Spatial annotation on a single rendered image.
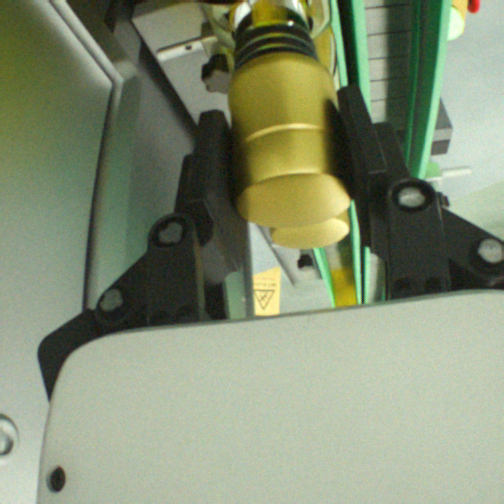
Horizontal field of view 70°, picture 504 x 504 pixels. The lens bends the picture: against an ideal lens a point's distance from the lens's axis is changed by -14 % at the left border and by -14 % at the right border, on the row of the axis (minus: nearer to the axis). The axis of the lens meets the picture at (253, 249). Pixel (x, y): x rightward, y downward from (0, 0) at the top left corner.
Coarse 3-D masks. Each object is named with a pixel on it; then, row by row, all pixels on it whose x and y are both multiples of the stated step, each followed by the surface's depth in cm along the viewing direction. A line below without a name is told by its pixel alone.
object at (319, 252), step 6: (318, 252) 75; (324, 252) 94; (318, 258) 78; (324, 258) 94; (318, 264) 81; (324, 264) 86; (324, 270) 85; (324, 276) 89; (330, 276) 109; (324, 282) 93; (330, 282) 104; (330, 288) 99; (330, 294) 103; (330, 300) 109
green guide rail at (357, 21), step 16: (352, 0) 26; (352, 16) 28; (352, 32) 31; (352, 48) 34; (352, 64) 40; (368, 64) 33; (352, 80) 42; (368, 80) 35; (368, 96) 37; (368, 256) 79; (368, 272) 88; (368, 288) 101
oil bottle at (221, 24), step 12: (300, 0) 14; (312, 0) 14; (324, 0) 14; (216, 12) 14; (228, 12) 14; (312, 12) 14; (324, 12) 15; (216, 24) 15; (228, 24) 15; (312, 24) 15; (324, 24) 15; (216, 36) 16; (228, 36) 16; (312, 36) 16; (228, 48) 17
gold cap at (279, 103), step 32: (256, 64) 11; (288, 64) 11; (320, 64) 12; (256, 96) 11; (288, 96) 11; (320, 96) 11; (256, 128) 11; (288, 128) 10; (320, 128) 11; (256, 160) 10; (288, 160) 10; (320, 160) 10; (256, 192) 11; (288, 192) 11; (320, 192) 11; (352, 192) 11; (288, 224) 13
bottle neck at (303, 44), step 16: (256, 0) 13; (272, 0) 13; (288, 0) 13; (240, 16) 14; (256, 16) 13; (272, 16) 13; (288, 16) 13; (304, 16) 14; (240, 32) 13; (256, 32) 12; (272, 32) 12; (288, 32) 12; (304, 32) 13; (240, 48) 13; (256, 48) 12; (272, 48) 12; (288, 48) 12; (304, 48) 12; (240, 64) 13
